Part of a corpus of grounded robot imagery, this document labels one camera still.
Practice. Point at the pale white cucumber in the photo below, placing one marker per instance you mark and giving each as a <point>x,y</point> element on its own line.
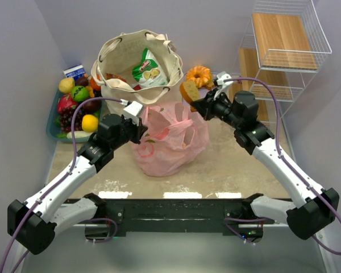
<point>78,135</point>

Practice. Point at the blue white carton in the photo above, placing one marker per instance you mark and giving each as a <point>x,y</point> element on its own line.
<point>75,72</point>

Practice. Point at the white wire shelf rack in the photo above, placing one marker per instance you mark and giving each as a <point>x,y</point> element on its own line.
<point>284,46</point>

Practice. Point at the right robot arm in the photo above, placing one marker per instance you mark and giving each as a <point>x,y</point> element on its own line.
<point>309,211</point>

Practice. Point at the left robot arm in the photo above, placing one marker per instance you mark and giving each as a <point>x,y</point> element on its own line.
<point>32,223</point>

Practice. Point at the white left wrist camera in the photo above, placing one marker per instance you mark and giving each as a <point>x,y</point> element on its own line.
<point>132,111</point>

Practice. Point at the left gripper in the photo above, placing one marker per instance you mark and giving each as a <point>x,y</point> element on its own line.
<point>139,131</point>

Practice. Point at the green white chips bag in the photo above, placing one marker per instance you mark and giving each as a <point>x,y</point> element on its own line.
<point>149,73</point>

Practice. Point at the cake slice behind bundt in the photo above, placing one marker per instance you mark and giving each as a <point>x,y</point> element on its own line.
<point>210,84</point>

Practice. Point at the lavender food tray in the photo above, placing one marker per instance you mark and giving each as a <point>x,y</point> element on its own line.
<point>203,90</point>

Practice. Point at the pink plastic grocery bag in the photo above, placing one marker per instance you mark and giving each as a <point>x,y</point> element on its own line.
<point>175,137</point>

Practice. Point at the cream canvas tote bag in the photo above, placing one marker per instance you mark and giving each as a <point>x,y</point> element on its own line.
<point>120,54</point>

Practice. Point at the orange fruit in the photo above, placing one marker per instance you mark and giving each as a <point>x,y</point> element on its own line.
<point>94,84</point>

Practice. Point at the yellow lemon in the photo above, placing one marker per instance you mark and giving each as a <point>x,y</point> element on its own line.
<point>66,85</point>

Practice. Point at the green fruit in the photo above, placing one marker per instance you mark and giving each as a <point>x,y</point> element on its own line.
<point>79,93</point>

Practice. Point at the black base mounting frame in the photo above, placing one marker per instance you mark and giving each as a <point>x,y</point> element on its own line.
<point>121,217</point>

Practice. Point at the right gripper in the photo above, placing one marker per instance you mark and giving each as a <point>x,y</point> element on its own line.
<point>205,105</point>

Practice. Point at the large red cookie bag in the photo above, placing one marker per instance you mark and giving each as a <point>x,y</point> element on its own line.
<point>114,79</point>

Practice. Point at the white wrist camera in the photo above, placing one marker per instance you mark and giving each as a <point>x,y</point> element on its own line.
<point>132,111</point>
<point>222,82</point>

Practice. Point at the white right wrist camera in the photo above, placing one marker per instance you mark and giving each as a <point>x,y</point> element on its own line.
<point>222,82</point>

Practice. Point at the orange bundt cake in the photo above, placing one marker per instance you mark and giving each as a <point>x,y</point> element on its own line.
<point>200,75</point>

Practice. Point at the pink dragon fruit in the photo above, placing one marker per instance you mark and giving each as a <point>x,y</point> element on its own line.
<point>65,103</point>

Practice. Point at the dark plum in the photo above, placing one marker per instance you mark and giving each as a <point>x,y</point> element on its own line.
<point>82,81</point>

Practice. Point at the round yellow orange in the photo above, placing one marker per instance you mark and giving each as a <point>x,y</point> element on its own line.
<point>89,123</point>

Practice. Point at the teal fruit bin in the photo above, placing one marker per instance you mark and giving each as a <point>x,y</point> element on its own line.
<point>53,128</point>

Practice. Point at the brown bread slice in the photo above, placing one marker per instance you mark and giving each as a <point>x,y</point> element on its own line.
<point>189,91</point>

